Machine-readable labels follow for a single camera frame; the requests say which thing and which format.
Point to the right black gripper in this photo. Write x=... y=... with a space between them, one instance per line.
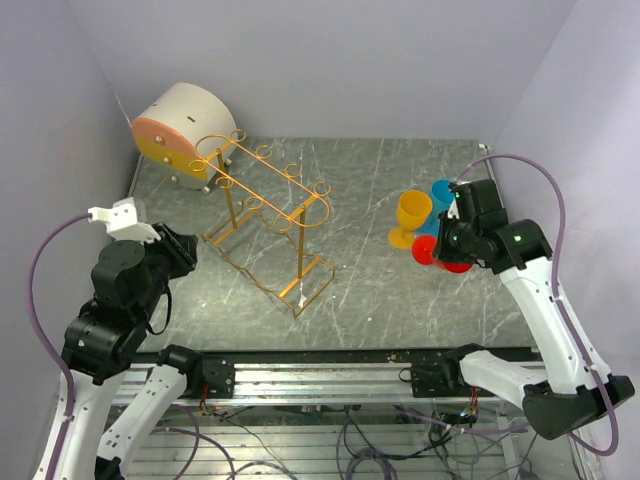
x=444 y=252

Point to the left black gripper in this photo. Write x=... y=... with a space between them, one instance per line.
x=181 y=248

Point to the red plastic wine glass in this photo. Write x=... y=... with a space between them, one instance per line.
x=423 y=252

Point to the blue plastic wine glass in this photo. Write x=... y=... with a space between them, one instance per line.
x=442 y=198

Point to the yellow plastic wine glass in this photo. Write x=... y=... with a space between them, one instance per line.
x=412 y=211

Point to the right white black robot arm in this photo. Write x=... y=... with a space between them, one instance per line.
x=575 y=387

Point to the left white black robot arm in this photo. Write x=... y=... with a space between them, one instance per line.
x=129 y=278

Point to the round white drawer box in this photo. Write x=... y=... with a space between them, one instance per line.
x=184 y=124

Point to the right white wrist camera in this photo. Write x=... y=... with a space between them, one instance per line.
x=453 y=211

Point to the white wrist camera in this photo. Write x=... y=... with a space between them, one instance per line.
x=453 y=211
x=125 y=220

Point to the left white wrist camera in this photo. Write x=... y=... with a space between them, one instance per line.
x=125 y=220

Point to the gold wire glass rack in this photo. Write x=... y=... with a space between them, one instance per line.
x=245 y=204

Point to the aluminium mounting rail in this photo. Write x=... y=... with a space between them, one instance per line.
x=219 y=383

